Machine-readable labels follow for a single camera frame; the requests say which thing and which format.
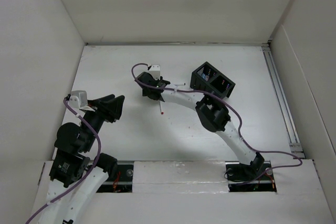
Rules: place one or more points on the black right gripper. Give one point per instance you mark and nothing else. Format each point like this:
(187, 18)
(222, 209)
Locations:
(151, 87)

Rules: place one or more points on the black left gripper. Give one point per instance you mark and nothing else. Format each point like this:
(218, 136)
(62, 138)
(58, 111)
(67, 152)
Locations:
(104, 111)

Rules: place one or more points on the red-capped white marker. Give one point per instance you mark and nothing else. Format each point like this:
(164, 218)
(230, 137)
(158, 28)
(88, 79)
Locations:
(161, 110)

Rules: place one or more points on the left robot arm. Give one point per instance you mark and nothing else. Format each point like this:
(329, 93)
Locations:
(80, 167)

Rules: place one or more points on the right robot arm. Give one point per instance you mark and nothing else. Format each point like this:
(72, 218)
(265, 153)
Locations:
(212, 113)

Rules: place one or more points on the black two-compartment organizer box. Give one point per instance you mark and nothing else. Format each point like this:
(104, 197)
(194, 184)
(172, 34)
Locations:
(207, 78)

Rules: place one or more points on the white foam block front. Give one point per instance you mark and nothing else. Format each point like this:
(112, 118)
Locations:
(172, 177)

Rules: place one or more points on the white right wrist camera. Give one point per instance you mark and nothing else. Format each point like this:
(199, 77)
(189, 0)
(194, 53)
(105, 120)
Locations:
(155, 71)

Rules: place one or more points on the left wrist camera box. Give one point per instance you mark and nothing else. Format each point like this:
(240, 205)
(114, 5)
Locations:
(78, 99)

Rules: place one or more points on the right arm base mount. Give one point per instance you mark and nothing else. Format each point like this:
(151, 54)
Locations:
(242, 180)

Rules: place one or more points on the aluminium rail right edge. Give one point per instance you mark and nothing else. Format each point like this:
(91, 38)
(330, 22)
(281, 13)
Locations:
(293, 138)

